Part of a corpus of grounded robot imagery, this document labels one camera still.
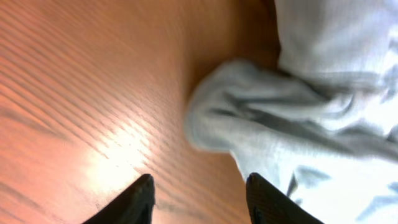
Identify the light blue polo shirt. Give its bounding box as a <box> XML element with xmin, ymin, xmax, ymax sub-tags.
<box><xmin>185</xmin><ymin>0</ymin><xmax>397</xmax><ymax>223</ymax></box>

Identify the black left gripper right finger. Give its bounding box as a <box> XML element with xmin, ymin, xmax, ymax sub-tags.
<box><xmin>246</xmin><ymin>172</ymin><xmax>323</xmax><ymax>224</ymax></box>

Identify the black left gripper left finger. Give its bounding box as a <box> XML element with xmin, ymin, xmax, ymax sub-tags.
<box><xmin>83</xmin><ymin>174</ymin><xmax>155</xmax><ymax>224</ymax></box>

